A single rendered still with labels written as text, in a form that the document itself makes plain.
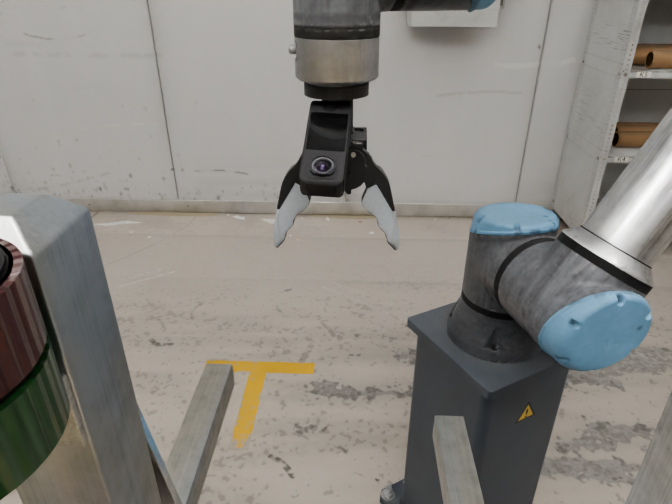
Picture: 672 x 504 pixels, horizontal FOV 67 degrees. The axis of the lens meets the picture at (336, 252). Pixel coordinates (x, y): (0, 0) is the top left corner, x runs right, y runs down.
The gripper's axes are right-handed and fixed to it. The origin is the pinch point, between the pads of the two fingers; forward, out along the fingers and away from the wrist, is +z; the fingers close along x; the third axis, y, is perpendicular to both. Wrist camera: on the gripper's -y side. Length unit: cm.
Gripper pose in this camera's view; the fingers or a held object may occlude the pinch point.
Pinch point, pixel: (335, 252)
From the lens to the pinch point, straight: 63.2
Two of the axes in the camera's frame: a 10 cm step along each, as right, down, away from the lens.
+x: -10.0, -0.2, 0.4
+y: 0.5, -4.7, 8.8
